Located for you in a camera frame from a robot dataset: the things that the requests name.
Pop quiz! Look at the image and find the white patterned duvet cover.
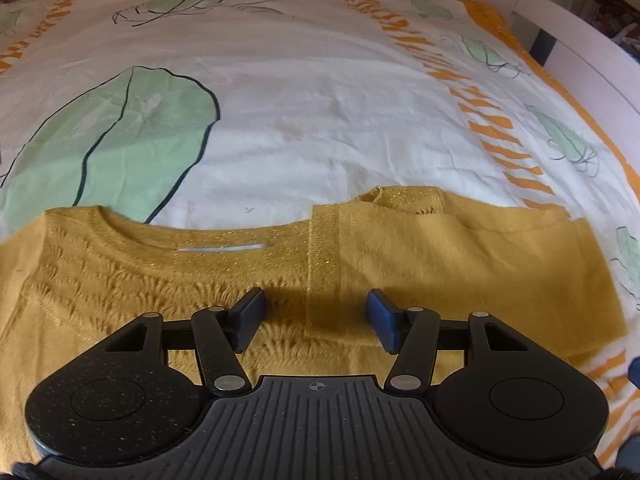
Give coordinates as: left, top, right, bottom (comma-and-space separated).
1, 0, 639, 466

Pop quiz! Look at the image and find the mustard yellow knit sweater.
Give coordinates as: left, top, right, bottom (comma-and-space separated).
1, 186, 627, 466

